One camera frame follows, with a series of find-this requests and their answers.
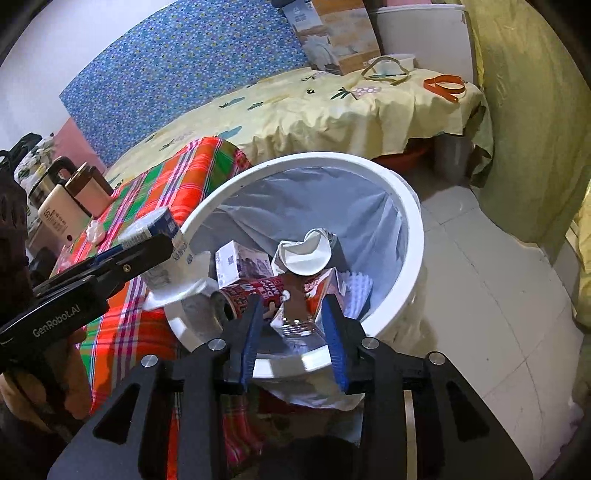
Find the pink brown lidded mug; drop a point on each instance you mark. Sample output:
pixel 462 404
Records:
pixel 90 189

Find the yellow green curtain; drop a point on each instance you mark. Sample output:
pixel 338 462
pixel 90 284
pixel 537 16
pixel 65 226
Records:
pixel 539 101

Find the red white carton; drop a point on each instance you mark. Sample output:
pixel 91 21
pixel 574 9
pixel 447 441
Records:
pixel 316 288

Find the plaid tablecloth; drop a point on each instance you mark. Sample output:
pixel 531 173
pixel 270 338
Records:
pixel 119 339

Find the white tissue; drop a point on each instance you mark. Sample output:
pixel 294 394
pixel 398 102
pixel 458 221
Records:
pixel 95 232

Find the blue floral headboard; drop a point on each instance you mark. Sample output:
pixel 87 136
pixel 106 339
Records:
pixel 177 59

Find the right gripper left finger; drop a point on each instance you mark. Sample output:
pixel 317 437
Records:
pixel 243 339

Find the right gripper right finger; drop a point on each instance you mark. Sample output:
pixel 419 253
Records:
pixel 344 338

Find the left hand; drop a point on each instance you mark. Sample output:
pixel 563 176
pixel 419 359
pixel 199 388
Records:
pixel 24 395

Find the white crushed cup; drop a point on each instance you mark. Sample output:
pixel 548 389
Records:
pixel 306 257

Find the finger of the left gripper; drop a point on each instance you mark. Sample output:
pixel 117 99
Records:
pixel 112 269

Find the yellow bed sheet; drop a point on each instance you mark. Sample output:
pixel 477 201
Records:
pixel 305 111

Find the white small box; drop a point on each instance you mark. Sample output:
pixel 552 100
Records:
pixel 234 263

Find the grey bin liner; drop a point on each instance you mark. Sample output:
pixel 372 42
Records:
pixel 269 208

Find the white trash bin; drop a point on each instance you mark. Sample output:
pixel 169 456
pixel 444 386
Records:
pixel 403 291

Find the pile of clothes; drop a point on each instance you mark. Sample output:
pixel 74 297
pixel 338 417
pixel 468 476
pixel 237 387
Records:
pixel 26 162

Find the white blue yogurt cup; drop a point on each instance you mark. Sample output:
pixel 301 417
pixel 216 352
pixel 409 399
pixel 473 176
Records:
pixel 180 276

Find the bedding package box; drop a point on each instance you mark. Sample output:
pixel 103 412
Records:
pixel 336 35

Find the cream electric kettle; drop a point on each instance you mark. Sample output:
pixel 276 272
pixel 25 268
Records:
pixel 57 209

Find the brown snack wrapper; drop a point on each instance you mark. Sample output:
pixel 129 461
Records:
pixel 295 320

